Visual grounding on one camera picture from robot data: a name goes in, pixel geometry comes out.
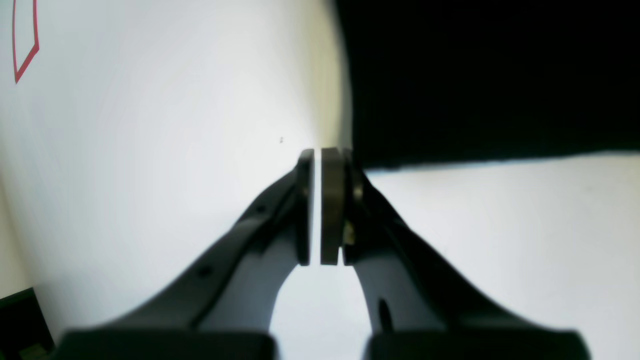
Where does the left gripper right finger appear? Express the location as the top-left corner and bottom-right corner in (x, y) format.
(320, 148), (591, 360)

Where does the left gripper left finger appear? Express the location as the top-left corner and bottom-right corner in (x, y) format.
(52, 149), (314, 360)

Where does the black T-shirt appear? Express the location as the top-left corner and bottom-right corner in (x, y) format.
(334, 0), (640, 168)

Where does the red triangle warning sticker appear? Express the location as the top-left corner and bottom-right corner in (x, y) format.
(11, 0), (41, 84)

